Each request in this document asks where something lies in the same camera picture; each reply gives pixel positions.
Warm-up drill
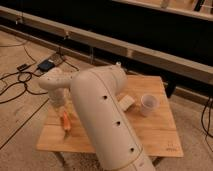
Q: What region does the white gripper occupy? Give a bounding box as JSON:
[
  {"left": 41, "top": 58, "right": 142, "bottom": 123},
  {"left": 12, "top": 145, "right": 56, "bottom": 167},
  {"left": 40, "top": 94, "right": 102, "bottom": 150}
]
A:
[{"left": 48, "top": 88, "right": 73, "bottom": 117}]

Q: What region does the orange pepper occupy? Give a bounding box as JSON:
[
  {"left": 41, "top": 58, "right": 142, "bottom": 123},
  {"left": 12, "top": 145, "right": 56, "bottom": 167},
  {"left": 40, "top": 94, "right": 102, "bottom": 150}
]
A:
[{"left": 63, "top": 112, "right": 71, "bottom": 131}]

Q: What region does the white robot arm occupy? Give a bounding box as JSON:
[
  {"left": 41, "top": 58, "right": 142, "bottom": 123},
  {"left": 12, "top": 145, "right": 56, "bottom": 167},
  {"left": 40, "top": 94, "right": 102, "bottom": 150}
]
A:
[{"left": 38, "top": 63, "right": 156, "bottom": 171}]

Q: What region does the black power adapter box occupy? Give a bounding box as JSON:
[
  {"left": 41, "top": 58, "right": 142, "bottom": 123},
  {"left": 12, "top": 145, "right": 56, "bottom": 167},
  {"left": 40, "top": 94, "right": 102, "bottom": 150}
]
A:
[{"left": 38, "top": 60, "right": 55, "bottom": 72}]

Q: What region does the small black plug box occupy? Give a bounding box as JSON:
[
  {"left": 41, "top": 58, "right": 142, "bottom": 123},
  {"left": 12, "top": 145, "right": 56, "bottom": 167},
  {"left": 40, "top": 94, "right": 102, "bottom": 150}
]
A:
[{"left": 17, "top": 64, "right": 28, "bottom": 71}]

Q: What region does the white sponge block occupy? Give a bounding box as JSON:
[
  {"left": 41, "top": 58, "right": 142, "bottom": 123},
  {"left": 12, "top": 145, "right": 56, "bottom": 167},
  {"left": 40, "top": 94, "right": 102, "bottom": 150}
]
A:
[{"left": 119, "top": 95, "right": 135, "bottom": 111}]

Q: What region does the white paper cup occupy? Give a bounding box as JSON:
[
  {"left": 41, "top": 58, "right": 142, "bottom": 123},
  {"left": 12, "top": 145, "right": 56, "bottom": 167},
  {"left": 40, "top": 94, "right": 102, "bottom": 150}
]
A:
[{"left": 140, "top": 94, "right": 159, "bottom": 117}]

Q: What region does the long wooden beam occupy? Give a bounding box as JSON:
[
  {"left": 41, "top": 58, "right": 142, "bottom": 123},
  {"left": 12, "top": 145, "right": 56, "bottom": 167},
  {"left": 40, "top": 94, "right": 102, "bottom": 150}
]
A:
[{"left": 0, "top": 5, "right": 213, "bottom": 85}]

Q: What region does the wooden table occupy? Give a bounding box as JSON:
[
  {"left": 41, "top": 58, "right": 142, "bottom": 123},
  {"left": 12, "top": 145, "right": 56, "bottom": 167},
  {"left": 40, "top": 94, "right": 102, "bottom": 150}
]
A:
[{"left": 37, "top": 75, "right": 183, "bottom": 157}]

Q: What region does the black floor cable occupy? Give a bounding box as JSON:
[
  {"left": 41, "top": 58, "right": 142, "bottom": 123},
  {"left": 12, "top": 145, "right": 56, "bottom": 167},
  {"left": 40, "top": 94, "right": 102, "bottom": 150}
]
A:
[{"left": 0, "top": 39, "right": 81, "bottom": 105}]

